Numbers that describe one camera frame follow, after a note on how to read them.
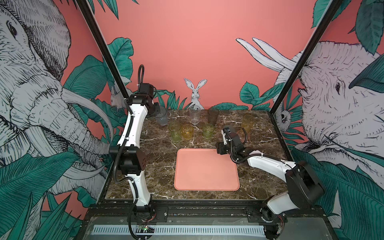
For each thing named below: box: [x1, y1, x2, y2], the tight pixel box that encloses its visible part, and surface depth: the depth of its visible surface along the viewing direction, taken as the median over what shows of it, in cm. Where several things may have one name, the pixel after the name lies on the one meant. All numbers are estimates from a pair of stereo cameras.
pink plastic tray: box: [174, 148, 240, 191], surface depth 90 cm
